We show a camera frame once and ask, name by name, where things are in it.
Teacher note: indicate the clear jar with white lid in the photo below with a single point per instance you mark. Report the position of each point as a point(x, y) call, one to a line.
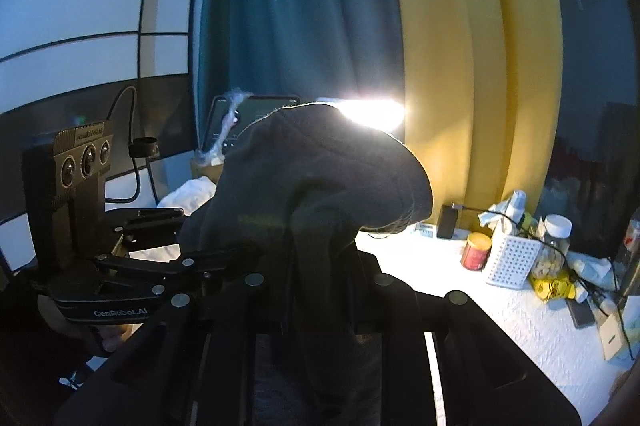
point(555, 246)

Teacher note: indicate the grey-capped white bottle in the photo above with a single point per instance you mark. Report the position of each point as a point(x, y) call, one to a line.
point(516, 206)

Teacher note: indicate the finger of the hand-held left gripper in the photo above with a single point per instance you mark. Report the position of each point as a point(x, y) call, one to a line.
point(150, 217)
point(175, 267)

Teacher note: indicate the person's left hand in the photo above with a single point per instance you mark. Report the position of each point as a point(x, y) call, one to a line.
point(115, 337)

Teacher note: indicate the clear plastic package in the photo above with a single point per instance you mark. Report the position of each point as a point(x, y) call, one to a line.
point(592, 268)

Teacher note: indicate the crumpled clear plastic wrap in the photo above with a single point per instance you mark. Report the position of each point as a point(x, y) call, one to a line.
point(235, 98)

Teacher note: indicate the brown t-shirt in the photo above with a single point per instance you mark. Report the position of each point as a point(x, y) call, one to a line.
point(325, 186)

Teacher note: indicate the cardboard box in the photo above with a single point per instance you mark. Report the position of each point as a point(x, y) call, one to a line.
point(207, 171)

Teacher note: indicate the white perforated basket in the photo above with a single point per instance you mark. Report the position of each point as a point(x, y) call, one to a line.
point(512, 263)

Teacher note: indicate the yellow tissue box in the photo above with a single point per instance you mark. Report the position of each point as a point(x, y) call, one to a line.
point(612, 336)

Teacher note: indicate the white desk lamp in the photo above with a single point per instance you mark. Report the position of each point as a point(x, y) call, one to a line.
point(370, 112)

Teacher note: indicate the yellow curtain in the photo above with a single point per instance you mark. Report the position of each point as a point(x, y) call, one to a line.
point(450, 31)

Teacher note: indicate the red can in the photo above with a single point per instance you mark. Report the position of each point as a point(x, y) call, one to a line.
point(476, 253)

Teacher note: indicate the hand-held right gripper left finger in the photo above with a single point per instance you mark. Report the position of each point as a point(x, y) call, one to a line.
point(270, 306)

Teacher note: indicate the white folded garment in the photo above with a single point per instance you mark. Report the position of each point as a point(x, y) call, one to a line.
point(192, 193)

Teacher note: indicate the black power adapter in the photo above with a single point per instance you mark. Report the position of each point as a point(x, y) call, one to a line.
point(446, 223)

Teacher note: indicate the yellow plastic bag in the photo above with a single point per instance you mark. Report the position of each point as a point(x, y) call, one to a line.
point(550, 288)

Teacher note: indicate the crumpled white tissue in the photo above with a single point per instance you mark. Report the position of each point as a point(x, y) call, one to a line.
point(492, 213)

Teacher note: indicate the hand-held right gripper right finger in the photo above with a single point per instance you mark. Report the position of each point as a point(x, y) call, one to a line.
point(395, 311)

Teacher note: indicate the black tablet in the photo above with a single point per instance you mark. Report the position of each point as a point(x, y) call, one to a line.
point(255, 108)

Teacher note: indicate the dark teal curtain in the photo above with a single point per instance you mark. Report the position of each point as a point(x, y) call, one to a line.
point(300, 6)

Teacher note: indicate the clear water bottle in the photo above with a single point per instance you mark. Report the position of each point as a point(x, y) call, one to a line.
point(632, 251)

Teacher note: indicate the small dark phone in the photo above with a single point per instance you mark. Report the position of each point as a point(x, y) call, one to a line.
point(580, 313)

